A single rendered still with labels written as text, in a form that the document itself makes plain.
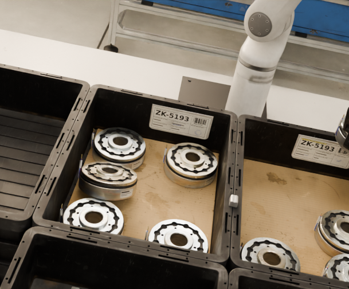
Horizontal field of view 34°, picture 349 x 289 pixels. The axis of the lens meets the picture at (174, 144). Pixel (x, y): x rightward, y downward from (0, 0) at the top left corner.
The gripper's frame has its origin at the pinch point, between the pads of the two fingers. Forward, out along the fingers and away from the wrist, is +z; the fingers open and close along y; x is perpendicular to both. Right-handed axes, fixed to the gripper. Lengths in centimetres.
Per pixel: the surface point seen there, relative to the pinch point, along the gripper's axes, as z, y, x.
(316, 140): 9.0, -4.5, -9.3
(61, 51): 30, 2, -91
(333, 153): 11.2, -7.2, -6.1
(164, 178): 17.2, 22.8, -23.2
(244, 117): 7.2, 5.5, -20.8
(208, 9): 66, -122, -144
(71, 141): 9, 38, -33
